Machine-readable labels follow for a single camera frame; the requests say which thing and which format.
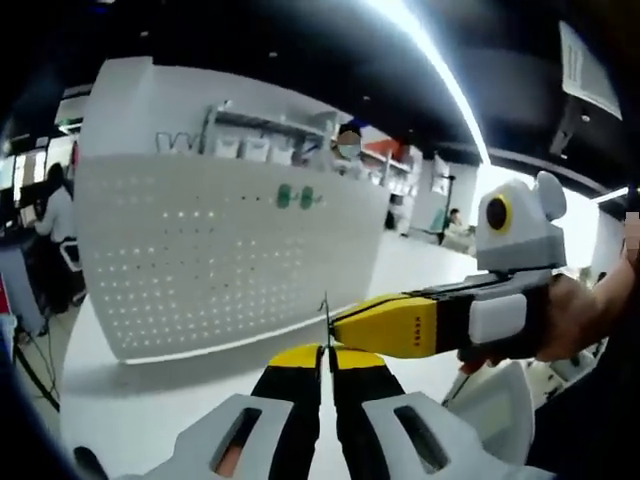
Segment white perforated mounting plate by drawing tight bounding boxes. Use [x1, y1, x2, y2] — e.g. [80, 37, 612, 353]
[74, 152, 391, 366]

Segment black tripod stand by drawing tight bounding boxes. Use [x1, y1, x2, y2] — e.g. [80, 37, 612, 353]
[438, 174, 459, 236]

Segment white office chair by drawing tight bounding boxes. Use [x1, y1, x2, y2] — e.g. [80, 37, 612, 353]
[59, 240, 81, 274]

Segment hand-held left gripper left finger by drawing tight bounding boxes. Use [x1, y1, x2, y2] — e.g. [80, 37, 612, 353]
[149, 343, 324, 480]

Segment grey shelf rack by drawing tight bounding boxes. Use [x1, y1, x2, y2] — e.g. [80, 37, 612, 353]
[204, 99, 341, 166]

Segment black floor cable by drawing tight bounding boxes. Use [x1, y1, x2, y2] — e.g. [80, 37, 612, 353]
[14, 329, 64, 411]

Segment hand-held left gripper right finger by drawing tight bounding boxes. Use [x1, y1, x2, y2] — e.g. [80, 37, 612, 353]
[327, 347, 521, 480]

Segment person's dark clothing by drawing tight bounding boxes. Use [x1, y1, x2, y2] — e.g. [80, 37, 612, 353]
[524, 339, 640, 480]

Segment person's right hand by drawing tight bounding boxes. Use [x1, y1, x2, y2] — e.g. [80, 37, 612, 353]
[457, 276, 610, 374]

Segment ceiling light strip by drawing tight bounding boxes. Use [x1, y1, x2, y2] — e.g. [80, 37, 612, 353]
[409, 0, 494, 166]

